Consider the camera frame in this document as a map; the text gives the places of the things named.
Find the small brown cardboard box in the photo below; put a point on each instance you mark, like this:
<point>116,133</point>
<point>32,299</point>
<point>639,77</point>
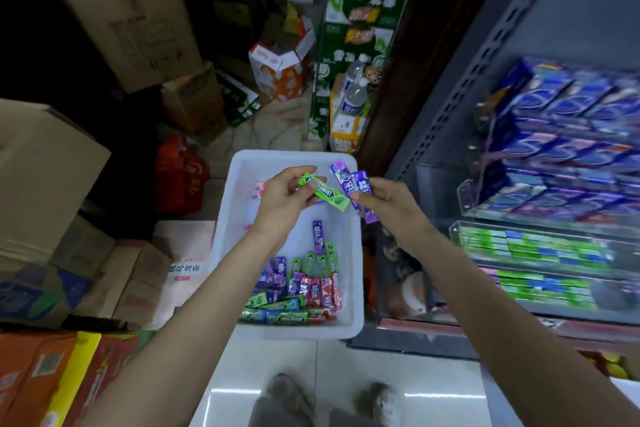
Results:
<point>195,99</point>

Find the person's left thumb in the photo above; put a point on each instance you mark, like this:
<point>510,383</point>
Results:
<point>311,193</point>

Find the dark purple chewing gum pack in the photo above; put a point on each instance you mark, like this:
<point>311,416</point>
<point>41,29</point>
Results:
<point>363,183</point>

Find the grey metal shelf unit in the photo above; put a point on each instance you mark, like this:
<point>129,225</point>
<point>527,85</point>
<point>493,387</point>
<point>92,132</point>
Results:
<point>575,6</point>

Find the cardboard box with blue print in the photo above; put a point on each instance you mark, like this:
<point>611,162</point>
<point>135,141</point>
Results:
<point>35,296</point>

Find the person's right hand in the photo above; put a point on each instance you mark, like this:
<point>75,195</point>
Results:
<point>397,214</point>

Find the person's left shoe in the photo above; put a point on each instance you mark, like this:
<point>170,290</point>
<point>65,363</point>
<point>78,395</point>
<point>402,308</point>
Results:
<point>287,394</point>

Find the person's left forearm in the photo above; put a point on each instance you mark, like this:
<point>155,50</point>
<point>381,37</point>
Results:
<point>200,321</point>

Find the row of green gum packets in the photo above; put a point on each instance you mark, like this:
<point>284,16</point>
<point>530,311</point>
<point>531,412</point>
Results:
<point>535,246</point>
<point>545,289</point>

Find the snack bags under shelf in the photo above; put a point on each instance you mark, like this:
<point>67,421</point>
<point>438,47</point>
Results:
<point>402,286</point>

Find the rows of blue gum boxes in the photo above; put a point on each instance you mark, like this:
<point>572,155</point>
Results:
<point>565,141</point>

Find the yellow and white carton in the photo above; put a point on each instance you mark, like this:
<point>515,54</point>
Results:
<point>345,134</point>

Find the clear acrylic display rack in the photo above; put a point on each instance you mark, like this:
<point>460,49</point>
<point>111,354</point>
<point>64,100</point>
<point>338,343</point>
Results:
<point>440,191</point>

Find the brown carton with red print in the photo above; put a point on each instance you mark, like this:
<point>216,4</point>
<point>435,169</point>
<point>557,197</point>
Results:
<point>130,281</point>

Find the red plastic bag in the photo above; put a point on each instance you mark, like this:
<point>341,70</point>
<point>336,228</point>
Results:
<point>177,176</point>

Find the yellow packets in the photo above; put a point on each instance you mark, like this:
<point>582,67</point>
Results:
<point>607,365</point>

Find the orange and white carton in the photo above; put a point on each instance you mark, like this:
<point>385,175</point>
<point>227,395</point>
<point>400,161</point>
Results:
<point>280,71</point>

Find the person's right thumb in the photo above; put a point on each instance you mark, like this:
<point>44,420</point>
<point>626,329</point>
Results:
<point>364,197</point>

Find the person's right forearm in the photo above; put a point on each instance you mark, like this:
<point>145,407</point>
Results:
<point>510,331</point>

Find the tall brown cardboard box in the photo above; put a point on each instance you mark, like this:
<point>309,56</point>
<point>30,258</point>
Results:
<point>125,6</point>

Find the white plastic bin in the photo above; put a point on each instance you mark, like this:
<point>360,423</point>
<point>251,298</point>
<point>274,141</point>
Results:
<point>340,241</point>

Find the dark wooden door frame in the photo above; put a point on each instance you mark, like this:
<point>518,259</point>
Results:
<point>430,41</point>

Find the tall green printed carton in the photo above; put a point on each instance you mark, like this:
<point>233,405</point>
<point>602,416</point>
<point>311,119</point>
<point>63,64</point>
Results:
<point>360,6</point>

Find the person's left hand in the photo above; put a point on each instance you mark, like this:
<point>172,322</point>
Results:
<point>280,204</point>

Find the pile of mixed gum sticks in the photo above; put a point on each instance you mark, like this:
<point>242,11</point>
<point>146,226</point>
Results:
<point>295,299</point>

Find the dark green flat box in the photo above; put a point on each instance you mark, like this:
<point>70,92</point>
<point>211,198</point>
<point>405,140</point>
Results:
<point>240,99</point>

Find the white carton with red print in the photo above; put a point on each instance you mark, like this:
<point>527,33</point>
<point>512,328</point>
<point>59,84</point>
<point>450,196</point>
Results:
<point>185,251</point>

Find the purple gum pack with stripe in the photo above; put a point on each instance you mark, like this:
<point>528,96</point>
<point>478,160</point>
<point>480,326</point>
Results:
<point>318,237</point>

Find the green chewing gum pack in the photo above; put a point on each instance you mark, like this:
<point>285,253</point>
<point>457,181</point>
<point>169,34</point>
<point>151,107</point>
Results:
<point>331,194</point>

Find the person's shoe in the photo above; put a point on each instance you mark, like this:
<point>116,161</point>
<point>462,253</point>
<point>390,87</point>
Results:
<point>376,401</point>
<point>287,394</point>

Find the large plain cardboard box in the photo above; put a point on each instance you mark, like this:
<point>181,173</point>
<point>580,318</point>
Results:
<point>45,176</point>

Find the pink chewing gum pack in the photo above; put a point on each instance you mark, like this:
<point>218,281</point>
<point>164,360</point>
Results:
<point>258,190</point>

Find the light purple chewing gum pack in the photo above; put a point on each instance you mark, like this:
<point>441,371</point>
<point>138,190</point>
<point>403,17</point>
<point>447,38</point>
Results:
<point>344,176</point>

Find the person's right shoe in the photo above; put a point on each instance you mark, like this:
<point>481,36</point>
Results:
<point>376,401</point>

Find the clear water bottle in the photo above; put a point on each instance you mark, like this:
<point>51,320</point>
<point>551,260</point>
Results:
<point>356,100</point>
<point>354,72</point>

